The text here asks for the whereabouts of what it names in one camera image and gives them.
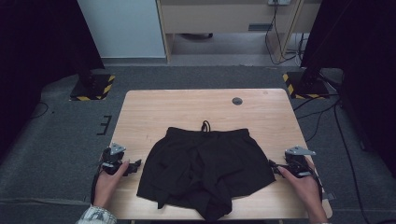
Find black curtain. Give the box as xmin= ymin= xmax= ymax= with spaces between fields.
xmin=0 ymin=0 xmax=106 ymax=162
xmin=300 ymin=0 xmax=396 ymax=178

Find black shorts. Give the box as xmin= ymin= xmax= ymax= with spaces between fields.
xmin=136 ymin=119 xmax=276 ymax=223

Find black hanging cable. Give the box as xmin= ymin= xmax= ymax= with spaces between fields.
xmin=263 ymin=2 xmax=302 ymax=66

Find hand-held gripper cable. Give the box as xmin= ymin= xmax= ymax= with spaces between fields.
xmin=90 ymin=160 xmax=106 ymax=204
xmin=311 ymin=169 xmax=324 ymax=202

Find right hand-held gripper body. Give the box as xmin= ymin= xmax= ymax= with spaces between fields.
xmin=284 ymin=146 xmax=317 ymax=179

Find white cabinet panel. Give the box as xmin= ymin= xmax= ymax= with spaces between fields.
xmin=77 ymin=0 xmax=166 ymax=59

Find person's left hand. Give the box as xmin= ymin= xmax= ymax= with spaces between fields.
xmin=92 ymin=159 xmax=131 ymax=209

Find black stand base striped edge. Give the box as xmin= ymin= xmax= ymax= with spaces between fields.
xmin=69 ymin=69 xmax=117 ymax=102
xmin=281 ymin=69 xmax=331 ymax=101

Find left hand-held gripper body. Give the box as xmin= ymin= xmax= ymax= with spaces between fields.
xmin=100 ymin=142 xmax=129 ymax=175

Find beige wooden desk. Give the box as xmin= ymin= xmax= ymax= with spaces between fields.
xmin=155 ymin=0 xmax=322 ymax=64

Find thin black floor cable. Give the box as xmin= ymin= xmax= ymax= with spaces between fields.
xmin=30 ymin=101 xmax=50 ymax=119

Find left hand-held gripper cable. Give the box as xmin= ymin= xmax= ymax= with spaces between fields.
xmin=90 ymin=160 xmax=106 ymax=204

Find dark round object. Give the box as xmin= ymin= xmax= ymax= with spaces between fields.
xmin=179 ymin=33 xmax=215 ymax=41

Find person's right hand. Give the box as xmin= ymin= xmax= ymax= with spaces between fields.
xmin=276 ymin=158 xmax=325 ymax=213

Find right hand-held gripper cable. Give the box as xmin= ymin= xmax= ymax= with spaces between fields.
xmin=311 ymin=169 xmax=324 ymax=202

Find long black floor cable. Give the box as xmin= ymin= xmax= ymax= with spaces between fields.
xmin=333 ymin=104 xmax=372 ymax=224

